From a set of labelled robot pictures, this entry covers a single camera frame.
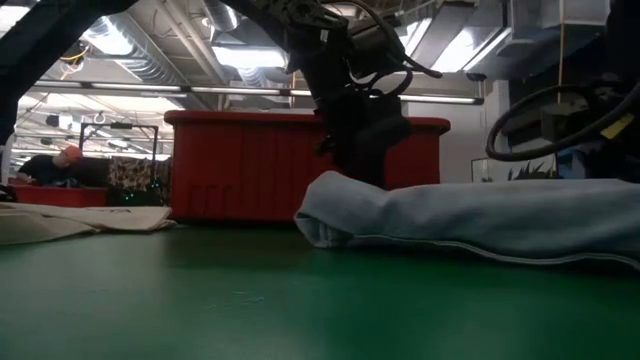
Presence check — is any white ceiling box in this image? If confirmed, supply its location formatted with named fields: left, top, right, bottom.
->
left=541, top=0, right=612, bottom=27

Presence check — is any round silver ventilation duct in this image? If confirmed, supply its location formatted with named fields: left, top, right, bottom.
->
left=82, top=12, right=176, bottom=84
left=202, top=0, right=242, bottom=32

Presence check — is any large red plastic laundry bin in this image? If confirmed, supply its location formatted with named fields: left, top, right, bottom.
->
left=164, top=110, right=452, bottom=224

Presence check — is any small red bin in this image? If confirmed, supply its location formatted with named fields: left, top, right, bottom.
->
left=9, top=183, right=109, bottom=208

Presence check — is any long ceiling light bar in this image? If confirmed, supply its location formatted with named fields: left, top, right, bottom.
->
left=32, top=77, right=485, bottom=106

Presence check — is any cream folded cloth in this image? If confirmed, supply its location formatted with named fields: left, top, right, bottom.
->
left=0, top=201, right=177, bottom=246

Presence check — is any black ceiling device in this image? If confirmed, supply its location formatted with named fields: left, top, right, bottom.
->
left=59, top=42, right=90, bottom=65

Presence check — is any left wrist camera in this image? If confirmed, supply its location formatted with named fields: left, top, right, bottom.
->
left=349, top=24, right=402, bottom=72

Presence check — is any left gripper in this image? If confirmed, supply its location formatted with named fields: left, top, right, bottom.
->
left=299, top=29, right=414, bottom=189

